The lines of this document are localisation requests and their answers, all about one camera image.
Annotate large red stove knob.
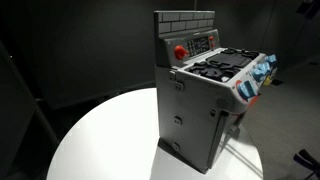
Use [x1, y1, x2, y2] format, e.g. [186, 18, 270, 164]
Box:
[173, 45, 190, 62]

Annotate dark folding stand legs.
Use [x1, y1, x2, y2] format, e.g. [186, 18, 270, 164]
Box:
[293, 148, 320, 180]

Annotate black slanted pole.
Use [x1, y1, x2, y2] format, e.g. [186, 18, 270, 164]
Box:
[0, 40, 61, 146]

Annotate black burner grate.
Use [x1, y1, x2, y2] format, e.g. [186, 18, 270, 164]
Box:
[221, 47, 261, 61]
[187, 59, 243, 83]

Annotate grey toy stove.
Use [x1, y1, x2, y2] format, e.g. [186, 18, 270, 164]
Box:
[153, 9, 279, 175]

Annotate black griddle plate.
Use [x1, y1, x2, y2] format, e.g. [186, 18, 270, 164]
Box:
[206, 52, 253, 68]

